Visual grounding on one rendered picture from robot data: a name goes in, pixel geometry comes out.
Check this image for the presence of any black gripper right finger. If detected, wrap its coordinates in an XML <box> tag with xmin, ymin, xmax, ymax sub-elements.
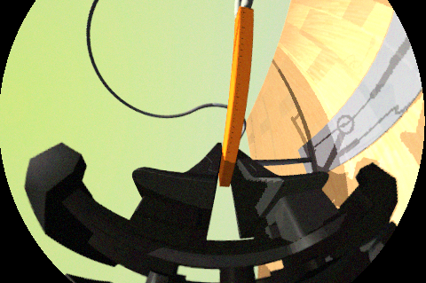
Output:
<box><xmin>231</xmin><ymin>149</ymin><xmax>329</xmax><ymax>238</ymax></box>

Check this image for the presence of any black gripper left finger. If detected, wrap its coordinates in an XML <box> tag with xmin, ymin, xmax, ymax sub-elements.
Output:
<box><xmin>131</xmin><ymin>142</ymin><xmax>223</xmax><ymax>236</ymax></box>

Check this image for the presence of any orange-brown handle with grey loop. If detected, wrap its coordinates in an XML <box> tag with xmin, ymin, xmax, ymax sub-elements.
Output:
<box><xmin>217</xmin><ymin>0</ymin><xmax>255</xmax><ymax>187</ymax></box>

